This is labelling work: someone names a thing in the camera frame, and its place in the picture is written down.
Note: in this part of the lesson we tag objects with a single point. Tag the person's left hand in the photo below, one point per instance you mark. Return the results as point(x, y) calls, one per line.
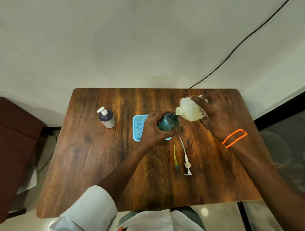
point(149, 133)

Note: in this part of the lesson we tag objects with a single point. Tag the person's right hand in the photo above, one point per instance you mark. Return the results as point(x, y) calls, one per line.
point(221, 116)

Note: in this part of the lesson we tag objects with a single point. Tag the person's left thumb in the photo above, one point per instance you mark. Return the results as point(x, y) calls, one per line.
point(166, 135)

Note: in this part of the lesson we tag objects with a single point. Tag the dark teal round bottle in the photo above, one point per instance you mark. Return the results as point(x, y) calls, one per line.
point(170, 123)

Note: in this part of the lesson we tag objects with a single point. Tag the cream plastic refill bottle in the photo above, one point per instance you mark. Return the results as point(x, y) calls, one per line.
point(188, 110)

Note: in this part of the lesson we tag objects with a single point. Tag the person's right forearm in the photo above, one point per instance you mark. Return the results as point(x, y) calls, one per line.
point(262, 180)

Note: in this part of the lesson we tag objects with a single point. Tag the person's left forearm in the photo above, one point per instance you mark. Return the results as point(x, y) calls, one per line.
point(124, 171)

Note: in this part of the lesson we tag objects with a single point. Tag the dark pump head yellow tube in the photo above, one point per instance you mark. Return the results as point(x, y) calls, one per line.
point(175, 162)

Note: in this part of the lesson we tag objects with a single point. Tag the light blue plastic basket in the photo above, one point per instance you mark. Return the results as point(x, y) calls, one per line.
point(138, 128)

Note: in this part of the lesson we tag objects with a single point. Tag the white pump head with tube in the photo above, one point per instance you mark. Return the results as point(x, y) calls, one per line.
point(186, 160)

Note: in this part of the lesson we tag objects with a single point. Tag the dark blue pump bottle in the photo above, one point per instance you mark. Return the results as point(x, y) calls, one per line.
point(107, 119)

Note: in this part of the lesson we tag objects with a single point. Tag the dark green trousers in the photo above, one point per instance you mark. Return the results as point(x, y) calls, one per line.
point(188, 213)

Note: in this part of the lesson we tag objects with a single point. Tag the white shirt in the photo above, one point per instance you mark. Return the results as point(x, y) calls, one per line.
point(90, 209)

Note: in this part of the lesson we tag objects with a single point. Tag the brown upholstered chair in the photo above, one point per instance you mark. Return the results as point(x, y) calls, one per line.
point(14, 142)

